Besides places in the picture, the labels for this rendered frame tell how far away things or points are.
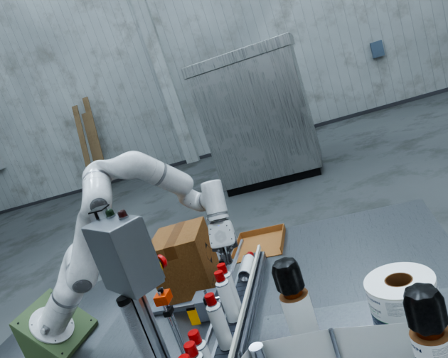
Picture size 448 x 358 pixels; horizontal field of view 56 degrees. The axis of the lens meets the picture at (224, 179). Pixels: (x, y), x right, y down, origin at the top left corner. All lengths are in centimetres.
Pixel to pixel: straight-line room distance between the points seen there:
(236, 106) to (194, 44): 415
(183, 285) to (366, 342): 97
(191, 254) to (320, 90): 805
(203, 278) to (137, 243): 85
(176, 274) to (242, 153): 432
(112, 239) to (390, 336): 71
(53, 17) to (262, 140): 678
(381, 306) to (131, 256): 71
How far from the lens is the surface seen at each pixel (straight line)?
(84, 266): 170
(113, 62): 1059
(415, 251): 192
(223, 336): 148
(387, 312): 133
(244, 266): 189
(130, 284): 108
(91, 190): 148
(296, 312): 130
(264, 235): 239
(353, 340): 117
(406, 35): 979
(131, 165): 148
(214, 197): 164
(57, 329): 200
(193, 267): 187
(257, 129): 598
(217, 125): 606
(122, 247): 106
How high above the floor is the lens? 174
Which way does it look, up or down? 13 degrees down
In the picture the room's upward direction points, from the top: 18 degrees counter-clockwise
